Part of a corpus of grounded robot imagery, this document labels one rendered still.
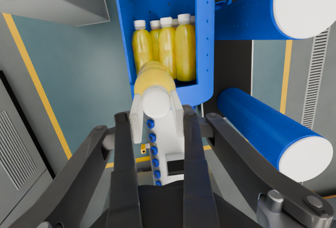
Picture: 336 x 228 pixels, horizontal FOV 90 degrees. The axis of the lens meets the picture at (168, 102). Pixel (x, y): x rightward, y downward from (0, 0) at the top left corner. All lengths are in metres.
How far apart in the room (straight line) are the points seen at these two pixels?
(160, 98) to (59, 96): 1.80
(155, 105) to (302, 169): 1.02
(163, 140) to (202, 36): 0.57
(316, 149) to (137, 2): 1.04
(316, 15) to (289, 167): 0.69
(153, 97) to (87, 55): 1.59
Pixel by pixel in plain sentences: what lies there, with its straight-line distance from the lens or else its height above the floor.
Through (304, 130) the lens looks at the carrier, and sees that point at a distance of 1.10.
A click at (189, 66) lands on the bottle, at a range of 0.54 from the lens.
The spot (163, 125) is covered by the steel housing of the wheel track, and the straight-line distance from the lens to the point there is 0.84.
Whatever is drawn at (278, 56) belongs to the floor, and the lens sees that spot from 2.10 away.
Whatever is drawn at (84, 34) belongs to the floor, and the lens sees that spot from 1.77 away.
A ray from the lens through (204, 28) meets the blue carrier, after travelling 0.48.
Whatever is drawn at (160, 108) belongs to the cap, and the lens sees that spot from 0.22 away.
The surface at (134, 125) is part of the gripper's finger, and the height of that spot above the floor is 1.53.
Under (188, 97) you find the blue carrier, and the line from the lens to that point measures 0.47.
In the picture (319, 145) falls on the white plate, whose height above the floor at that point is 1.04.
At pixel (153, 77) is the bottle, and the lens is 0.25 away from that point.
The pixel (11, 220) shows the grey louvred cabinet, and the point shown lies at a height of 0.63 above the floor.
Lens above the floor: 1.67
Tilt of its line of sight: 69 degrees down
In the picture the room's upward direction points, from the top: 166 degrees clockwise
